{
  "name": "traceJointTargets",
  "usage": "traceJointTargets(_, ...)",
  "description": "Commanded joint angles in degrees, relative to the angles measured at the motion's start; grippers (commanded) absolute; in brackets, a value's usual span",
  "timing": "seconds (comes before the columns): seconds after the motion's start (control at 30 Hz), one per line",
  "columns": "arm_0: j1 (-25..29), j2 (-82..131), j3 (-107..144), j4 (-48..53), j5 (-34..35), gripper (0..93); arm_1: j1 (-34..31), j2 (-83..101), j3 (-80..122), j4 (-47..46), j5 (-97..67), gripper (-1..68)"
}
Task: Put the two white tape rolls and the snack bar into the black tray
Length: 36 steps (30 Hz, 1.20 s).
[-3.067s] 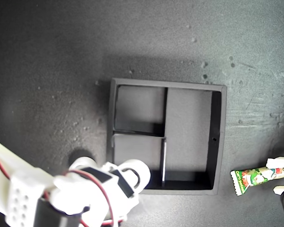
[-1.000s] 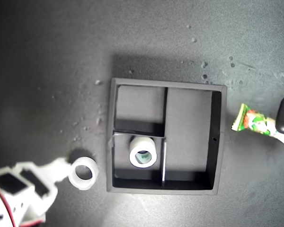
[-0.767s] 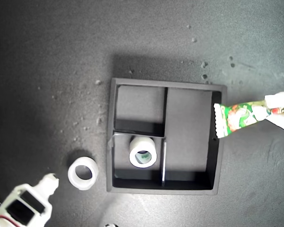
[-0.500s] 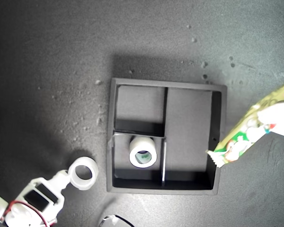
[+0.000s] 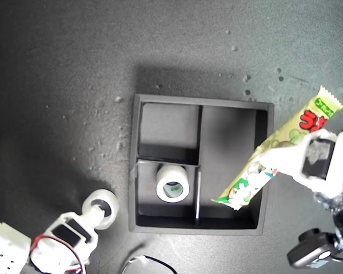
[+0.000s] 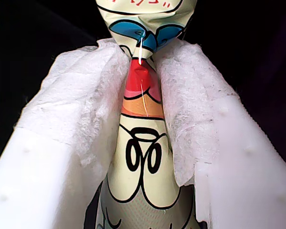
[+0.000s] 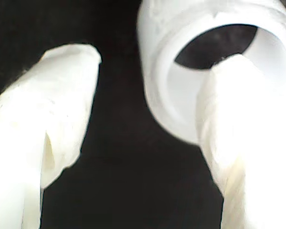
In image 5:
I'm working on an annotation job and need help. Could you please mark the green printed snack bar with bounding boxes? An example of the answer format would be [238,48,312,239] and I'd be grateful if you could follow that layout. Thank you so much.
[211,84,343,211]

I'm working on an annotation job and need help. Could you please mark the white tape roll green core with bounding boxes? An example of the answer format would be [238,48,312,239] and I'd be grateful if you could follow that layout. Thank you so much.
[155,164,190,204]

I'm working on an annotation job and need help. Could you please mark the black compartment tray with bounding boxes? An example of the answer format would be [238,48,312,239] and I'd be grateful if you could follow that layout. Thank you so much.
[128,94,275,236]

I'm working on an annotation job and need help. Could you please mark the black camera box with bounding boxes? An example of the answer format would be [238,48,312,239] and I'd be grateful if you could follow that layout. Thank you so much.
[286,228,340,269]

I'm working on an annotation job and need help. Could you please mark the black camera cable white connector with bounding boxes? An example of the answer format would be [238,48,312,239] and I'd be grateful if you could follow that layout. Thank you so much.
[121,255,178,274]

